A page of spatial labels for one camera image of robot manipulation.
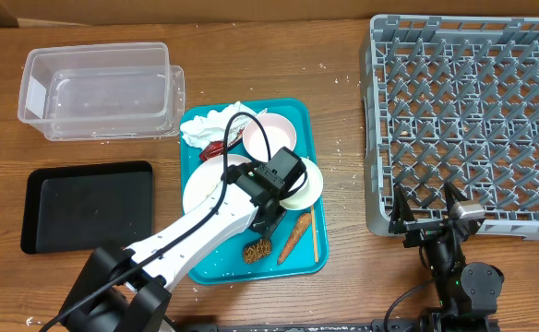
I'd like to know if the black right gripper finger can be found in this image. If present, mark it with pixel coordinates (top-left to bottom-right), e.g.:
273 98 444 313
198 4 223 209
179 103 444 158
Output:
391 185 415 223
443 181 467 216

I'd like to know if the pink bowl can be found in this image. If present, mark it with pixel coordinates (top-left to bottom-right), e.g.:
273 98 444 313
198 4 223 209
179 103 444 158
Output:
243 113 297 162

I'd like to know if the pale green saucer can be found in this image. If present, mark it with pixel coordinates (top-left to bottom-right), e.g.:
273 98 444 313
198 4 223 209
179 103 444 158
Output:
280 158 324 210

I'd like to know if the red ketchup packet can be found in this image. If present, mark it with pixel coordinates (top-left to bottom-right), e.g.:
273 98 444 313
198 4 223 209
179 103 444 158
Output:
198 129 243 161

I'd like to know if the large white plate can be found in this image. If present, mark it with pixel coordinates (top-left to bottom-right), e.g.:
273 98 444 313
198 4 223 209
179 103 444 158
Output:
182 155 252 214

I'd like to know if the white napkin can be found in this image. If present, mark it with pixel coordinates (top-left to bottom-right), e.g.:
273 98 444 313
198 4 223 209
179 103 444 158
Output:
180 101 268 150

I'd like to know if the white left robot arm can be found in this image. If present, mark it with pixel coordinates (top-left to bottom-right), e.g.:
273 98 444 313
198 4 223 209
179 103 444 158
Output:
43 148 306 331

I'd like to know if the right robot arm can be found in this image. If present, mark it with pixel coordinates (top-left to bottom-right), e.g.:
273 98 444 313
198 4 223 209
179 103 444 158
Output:
382 182 505 332

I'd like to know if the grey dishwasher rack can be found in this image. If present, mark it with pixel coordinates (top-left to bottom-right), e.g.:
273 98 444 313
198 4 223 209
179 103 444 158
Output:
359 14 539 241

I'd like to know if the wooden chopstick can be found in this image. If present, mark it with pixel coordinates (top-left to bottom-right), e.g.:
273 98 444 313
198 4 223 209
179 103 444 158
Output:
310 205 319 263

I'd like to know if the carrot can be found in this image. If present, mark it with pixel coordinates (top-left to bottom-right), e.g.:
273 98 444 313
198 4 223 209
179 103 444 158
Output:
277 213 312 266

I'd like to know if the teal plastic tray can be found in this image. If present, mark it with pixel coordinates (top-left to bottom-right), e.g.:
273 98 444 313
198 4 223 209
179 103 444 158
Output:
189 98 329 285

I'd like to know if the clear plastic bin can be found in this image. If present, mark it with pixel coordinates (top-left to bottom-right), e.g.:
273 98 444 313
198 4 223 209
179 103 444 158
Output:
18 42 174 139

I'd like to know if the black tray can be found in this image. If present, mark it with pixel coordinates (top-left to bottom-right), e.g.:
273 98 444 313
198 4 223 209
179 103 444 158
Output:
20 160 154 255

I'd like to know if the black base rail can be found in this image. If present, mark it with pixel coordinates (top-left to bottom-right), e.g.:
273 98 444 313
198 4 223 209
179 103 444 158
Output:
179 319 501 332

